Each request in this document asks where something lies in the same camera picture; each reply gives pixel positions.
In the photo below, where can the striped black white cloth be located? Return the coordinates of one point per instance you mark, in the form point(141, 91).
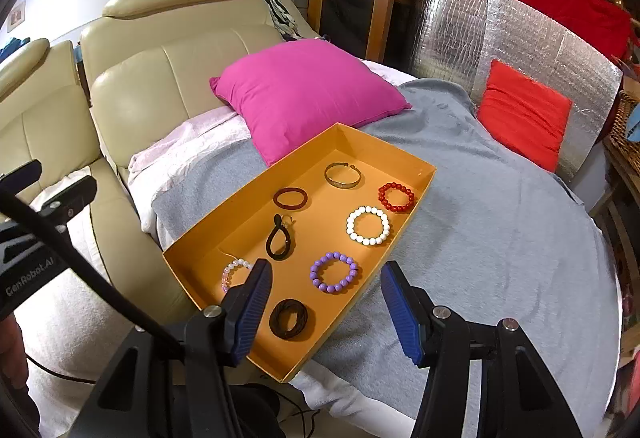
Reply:
point(280, 16)

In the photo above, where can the metal bangle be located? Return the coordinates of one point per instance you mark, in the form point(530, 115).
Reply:
point(342, 185)

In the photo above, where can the red pillow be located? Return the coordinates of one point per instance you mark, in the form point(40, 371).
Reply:
point(520, 113)

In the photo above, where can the wicker basket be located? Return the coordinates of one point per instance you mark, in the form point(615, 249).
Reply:
point(622, 118)

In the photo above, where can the person's left forearm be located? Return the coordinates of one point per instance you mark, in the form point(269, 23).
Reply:
point(10, 348)

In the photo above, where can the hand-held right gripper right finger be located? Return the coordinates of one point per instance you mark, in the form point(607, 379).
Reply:
point(400, 313)

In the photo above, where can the orange tray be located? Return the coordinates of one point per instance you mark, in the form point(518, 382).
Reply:
point(320, 228)

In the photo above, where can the red cloth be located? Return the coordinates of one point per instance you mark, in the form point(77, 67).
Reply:
point(565, 8)

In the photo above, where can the pale pink sheet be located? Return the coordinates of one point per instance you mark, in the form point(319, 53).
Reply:
point(190, 133)

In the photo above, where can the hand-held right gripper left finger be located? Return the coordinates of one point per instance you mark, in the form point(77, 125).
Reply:
point(252, 308)

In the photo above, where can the wooden shelf rack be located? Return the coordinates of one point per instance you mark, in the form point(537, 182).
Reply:
point(617, 168)

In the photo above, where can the beige leather sofa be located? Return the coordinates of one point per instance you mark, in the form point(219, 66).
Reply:
point(165, 68)

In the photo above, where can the grey blanket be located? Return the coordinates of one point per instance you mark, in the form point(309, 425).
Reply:
point(500, 243)

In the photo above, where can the wooden cabinet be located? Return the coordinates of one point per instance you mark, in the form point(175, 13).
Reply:
point(312, 8)

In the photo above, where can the wall picture frame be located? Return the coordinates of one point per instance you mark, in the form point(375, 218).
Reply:
point(16, 16)

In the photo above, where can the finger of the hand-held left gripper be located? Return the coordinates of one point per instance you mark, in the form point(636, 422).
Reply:
point(72, 198)
point(22, 175)

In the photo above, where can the blue cloth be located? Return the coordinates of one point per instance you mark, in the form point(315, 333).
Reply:
point(636, 123)

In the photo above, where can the pink pillow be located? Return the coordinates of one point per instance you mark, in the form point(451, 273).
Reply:
point(310, 88)

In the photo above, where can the silver insulation panel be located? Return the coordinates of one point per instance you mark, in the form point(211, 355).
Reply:
point(525, 48)

